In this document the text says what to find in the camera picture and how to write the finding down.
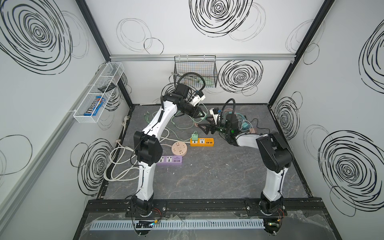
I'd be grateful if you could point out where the orange power strip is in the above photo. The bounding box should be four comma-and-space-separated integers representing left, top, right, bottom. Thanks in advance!
190, 138, 214, 147

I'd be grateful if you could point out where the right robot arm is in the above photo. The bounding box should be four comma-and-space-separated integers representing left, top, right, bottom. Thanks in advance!
198, 113, 295, 216

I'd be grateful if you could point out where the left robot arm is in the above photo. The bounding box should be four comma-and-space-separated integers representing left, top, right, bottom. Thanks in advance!
132, 84, 205, 216

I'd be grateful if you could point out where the green item in basket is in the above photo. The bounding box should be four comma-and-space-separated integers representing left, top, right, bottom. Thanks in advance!
203, 76, 217, 88

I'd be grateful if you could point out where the pink round power strip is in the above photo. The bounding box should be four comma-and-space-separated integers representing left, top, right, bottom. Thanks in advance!
171, 142, 188, 157

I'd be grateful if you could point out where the purple power strip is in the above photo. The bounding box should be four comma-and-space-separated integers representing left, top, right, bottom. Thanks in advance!
157, 155, 183, 165

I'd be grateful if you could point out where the blue candy pack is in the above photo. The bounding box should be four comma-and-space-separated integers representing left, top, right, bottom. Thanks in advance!
84, 96, 105, 116

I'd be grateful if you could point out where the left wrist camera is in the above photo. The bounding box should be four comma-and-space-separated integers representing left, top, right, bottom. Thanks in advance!
190, 92, 206, 107

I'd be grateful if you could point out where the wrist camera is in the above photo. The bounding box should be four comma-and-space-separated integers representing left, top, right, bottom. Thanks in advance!
210, 108, 221, 124
190, 92, 206, 107

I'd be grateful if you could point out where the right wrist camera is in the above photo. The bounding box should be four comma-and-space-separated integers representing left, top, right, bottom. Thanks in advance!
210, 108, 221, 124

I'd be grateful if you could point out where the black cable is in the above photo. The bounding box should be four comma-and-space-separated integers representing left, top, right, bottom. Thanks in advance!
250, 118, 271, 134

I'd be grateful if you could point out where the black wire basket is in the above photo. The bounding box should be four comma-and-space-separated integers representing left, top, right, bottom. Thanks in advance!
173, 55, 219, 89

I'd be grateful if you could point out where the white wall plug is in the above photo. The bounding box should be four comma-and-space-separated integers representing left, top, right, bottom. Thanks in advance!
122, 116, 130, 127

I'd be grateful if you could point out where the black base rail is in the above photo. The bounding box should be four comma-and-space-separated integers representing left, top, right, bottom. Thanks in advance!
85, 197, 326, 218

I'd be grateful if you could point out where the white power cable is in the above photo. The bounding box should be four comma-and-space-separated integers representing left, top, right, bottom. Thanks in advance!
103, 136, 192, 182

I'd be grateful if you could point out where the white wire shelf basket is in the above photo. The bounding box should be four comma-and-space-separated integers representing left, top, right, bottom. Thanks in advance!
73, 62, 124, 124

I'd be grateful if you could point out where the grey cable duct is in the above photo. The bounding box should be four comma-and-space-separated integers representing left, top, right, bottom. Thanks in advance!
89, 219, 265, 231

